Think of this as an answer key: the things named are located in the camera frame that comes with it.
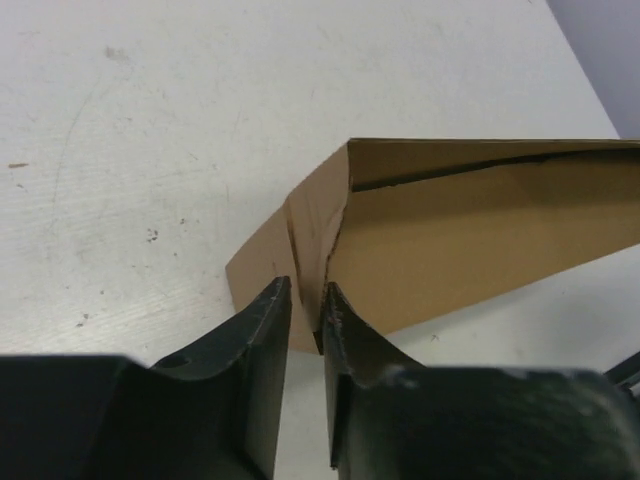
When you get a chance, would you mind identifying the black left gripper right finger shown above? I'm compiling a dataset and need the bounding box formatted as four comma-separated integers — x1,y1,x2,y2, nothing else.
322,283,635,479

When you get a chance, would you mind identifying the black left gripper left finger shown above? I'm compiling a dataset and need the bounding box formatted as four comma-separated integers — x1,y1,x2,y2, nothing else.
1,277,292,479

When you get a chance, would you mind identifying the brown cardboard box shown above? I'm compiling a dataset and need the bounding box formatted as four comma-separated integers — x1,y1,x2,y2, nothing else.
226,138,639,353

